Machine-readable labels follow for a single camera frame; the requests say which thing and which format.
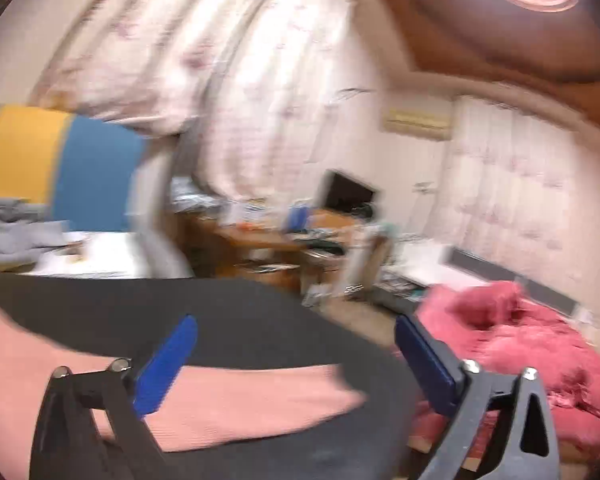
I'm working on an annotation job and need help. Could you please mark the pink knit sweater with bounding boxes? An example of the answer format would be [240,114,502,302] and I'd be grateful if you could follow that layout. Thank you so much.
[0,310,367,479]

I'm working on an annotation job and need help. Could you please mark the red pink bed blanket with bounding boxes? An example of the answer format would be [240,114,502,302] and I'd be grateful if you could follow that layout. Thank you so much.
[416,281,600,460]

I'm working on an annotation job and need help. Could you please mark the wooden desk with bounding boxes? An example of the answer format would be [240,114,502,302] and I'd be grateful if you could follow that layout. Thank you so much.
[175,214,344,294]

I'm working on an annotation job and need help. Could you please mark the light blue grey hoodie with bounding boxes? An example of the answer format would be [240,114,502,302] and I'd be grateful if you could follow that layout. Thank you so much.
[0,197,71,272]

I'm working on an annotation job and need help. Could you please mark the black monitor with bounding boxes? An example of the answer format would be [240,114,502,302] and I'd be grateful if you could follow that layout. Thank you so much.
[318,170,378,214]

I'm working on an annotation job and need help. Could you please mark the blue desk chair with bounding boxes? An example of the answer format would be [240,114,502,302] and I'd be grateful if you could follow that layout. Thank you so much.
[285,203,311,233]

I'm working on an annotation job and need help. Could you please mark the grey yellow blue chair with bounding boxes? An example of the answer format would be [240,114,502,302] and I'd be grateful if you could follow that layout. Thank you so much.
[0,103,194,281]

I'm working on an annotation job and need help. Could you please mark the floral patterned curtain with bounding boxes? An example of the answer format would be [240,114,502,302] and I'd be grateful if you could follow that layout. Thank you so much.
[32,0,355,203]

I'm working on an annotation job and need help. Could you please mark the wall air conditioner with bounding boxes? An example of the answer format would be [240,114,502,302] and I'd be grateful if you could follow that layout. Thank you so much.
[381,108,451,142]

